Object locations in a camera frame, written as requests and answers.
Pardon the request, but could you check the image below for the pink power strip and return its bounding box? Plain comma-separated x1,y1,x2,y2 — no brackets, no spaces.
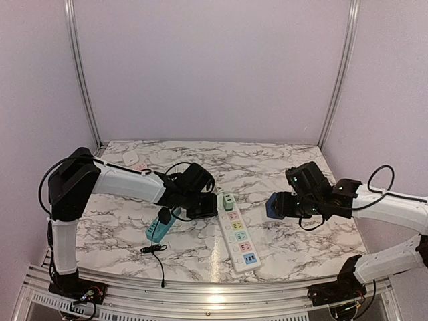
131,163,148,171

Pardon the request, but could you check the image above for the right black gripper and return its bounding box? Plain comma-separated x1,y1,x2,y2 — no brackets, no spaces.
272,191,323,218

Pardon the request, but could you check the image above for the teal power strip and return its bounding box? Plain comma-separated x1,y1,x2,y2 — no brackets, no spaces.
146,207,181,243

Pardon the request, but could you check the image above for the white small adapter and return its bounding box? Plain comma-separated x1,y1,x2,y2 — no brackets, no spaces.
122,150,139,167

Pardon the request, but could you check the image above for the mint green usb charger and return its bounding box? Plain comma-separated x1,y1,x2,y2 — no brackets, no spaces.
218,194,235,211

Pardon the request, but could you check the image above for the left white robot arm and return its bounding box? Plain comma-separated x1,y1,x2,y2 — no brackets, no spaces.
39,147,217,298

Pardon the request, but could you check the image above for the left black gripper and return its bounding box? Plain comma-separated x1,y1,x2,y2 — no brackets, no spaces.
181,189,217,219

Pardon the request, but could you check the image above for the left aluminium corner post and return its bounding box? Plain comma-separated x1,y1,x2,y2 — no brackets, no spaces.
64,0,103,148

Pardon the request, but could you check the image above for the black charger with thin cable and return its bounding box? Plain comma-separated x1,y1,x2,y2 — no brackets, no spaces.
140,207,172,288

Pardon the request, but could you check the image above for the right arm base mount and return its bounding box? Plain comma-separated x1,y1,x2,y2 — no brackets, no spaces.
307,281,367,306

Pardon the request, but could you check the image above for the aluminium front frame rail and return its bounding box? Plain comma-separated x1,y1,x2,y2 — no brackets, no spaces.
10,264,404,320

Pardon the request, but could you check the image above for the aluminium corner post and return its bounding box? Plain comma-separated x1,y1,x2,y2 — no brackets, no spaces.
317,0,360,150
64,0,103,148

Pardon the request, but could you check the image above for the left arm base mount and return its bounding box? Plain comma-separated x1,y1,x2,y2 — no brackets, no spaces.
49,278,107,304

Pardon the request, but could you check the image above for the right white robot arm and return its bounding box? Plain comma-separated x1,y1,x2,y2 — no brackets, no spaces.
265,161,427,305

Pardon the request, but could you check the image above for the right aluminium corner post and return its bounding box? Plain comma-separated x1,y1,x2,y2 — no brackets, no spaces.
317,0,360,150

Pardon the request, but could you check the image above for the long white power strip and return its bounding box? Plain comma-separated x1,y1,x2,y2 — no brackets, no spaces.
217,196,261,274

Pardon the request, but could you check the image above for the blue cube socket adapter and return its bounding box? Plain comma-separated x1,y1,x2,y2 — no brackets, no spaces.
265,193,284,220

